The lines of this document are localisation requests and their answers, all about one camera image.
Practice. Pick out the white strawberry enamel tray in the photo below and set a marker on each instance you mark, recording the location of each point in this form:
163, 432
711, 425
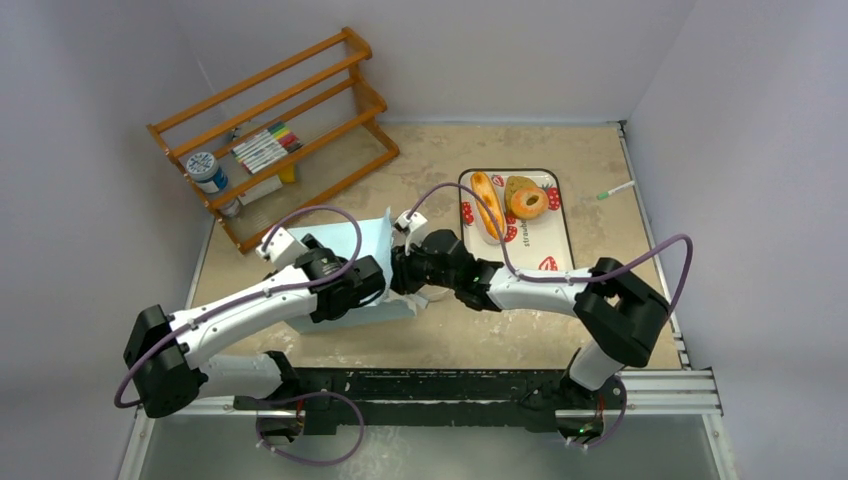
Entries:
541, 244

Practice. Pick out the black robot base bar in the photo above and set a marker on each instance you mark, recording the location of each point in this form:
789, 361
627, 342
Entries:
316, 401

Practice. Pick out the blue lid white jar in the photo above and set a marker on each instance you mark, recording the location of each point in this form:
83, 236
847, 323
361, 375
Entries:
206, 172

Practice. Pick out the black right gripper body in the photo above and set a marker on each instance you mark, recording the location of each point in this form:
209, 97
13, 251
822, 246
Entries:
403, 270

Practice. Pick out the orange wooden shelf rack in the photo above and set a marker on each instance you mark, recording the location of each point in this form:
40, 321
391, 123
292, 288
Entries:
322, 95

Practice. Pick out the round orange fake bun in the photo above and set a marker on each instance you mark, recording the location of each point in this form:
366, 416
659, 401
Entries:
528, 203

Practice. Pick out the yellow small bottle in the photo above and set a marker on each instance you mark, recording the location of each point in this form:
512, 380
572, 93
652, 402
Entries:
288, 174

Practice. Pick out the white flat box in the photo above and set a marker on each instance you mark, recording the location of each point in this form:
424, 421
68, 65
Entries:
260, 190

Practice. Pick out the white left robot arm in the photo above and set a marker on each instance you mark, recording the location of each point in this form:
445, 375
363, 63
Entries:
170, 356

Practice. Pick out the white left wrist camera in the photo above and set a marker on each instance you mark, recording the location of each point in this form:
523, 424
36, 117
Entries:
280, 248

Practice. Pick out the set of coloured markers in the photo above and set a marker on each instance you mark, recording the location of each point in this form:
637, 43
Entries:
266, 147

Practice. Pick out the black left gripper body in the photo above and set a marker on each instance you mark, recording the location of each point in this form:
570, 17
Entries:
336, 314

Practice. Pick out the brown fake bread slice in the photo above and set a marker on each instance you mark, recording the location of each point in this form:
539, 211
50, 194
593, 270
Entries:
512, 185

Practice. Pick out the long orange fake bread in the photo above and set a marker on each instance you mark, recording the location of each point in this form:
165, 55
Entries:
487, 208

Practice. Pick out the green cap white marker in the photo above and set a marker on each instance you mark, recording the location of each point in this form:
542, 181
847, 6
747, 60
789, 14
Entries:
616, 190

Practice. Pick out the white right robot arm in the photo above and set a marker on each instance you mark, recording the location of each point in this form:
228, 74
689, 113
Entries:
623, 315

